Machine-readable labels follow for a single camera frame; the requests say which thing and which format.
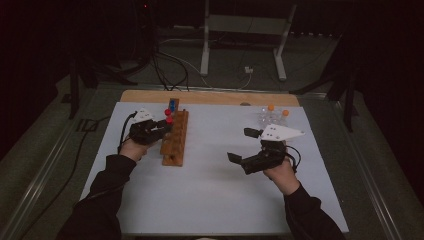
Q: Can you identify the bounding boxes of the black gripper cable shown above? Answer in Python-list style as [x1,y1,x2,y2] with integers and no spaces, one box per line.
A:
[117,110,138,155]
[284,145,302,173]

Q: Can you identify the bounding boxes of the metal floor rail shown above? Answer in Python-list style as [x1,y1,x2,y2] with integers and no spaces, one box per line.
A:
[0,86,101,240]
[333,99,404,240]

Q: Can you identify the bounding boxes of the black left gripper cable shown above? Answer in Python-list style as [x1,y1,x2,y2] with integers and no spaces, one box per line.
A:
[117,110,138,155]

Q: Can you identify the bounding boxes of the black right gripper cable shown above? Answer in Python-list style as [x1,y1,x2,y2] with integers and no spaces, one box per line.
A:
[284,145,302,173]

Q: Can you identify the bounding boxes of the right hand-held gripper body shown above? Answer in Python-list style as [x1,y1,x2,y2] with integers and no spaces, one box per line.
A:
[241,123,306,176]

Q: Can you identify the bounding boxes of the grey metal stand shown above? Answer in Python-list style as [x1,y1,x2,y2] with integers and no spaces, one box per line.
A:
[199,0,298,82]

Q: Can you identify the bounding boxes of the black cable bundle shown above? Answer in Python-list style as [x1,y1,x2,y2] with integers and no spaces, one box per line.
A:
[151,43,191,92]

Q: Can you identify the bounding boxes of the wooden test tube rack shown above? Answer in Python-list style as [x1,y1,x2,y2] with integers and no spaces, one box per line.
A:
[159,97,190,168]

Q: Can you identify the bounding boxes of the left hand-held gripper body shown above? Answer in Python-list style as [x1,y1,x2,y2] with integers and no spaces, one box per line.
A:
[128,108,162,146]

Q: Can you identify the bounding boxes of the white floor cable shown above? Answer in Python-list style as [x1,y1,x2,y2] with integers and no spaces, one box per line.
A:
[158,49,254,91]

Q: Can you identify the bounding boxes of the person's left hand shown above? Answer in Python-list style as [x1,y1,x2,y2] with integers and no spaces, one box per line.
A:
[118,136,158,163]

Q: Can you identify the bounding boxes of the person's right hand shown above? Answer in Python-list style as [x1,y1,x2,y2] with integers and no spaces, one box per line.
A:
[263,158,301,197]

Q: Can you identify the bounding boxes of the black floor cable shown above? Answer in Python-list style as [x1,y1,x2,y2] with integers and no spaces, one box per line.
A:
[16,114,113,240]

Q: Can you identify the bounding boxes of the white table mat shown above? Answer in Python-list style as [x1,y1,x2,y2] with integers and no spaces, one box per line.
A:
[79,101,350,236]

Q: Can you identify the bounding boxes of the black tripod stand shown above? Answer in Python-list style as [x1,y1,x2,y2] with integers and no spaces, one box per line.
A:
[289,36,359,133]
[68,56,138,120]

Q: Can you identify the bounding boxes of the clear plastic test tube rack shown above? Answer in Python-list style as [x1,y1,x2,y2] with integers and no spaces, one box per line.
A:
[257,107,294,131]

